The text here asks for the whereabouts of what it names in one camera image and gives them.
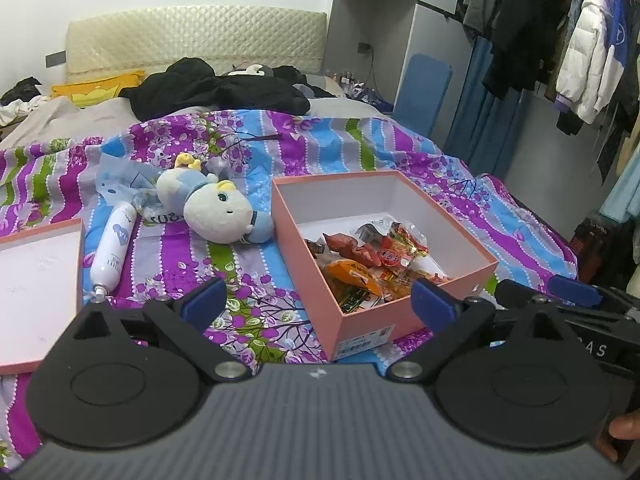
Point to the yellow pillow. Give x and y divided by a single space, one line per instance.
95 90

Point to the black hanging coat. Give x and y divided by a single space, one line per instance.
525 25

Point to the green and white snack packet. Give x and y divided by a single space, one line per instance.
357 304

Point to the orange cone snack packet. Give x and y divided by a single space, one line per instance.
352 276

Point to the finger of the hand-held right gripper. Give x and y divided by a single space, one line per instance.
512 297
575 291

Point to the clear pastry snack packet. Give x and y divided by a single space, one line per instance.
377 230

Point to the light blue hanging garment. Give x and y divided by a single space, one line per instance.
622 185

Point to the white and purple hanging jacket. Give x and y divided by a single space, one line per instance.
585 50

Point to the grey wall plate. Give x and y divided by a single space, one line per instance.
55 60

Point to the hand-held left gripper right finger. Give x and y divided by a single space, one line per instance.
432 302

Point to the black and white clothes pile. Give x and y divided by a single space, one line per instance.
20 95

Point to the light blue plastic bag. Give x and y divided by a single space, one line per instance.
117 180

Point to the pink cardboard box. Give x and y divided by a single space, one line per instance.
380 320

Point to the pink box lid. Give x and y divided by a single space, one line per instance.
35 285

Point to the blue and white plush toy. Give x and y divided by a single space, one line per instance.
215 210

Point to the white spray bottle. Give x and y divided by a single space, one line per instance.
112 250

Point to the cream quilted headboard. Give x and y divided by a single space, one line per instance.
200 35

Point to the silver dark snack packet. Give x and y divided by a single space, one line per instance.
315 249

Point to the black and white plush toy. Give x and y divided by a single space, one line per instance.
255 70

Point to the shiny red snack packet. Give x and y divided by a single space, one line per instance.
350 249

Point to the person's right hand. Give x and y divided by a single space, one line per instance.
625 427

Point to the black wall socket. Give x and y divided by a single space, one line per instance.
365 48

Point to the beige bed sheet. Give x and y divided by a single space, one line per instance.
65 120

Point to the blue curtain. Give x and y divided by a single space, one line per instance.
480 125

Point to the blue padded board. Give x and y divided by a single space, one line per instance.
422 95

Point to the orange red label snack packet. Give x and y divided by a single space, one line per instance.
397 255

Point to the row of small bottles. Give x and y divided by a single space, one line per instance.
350 80

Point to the black clothing heap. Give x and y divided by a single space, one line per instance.
210 90

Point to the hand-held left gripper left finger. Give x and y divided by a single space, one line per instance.
202 300

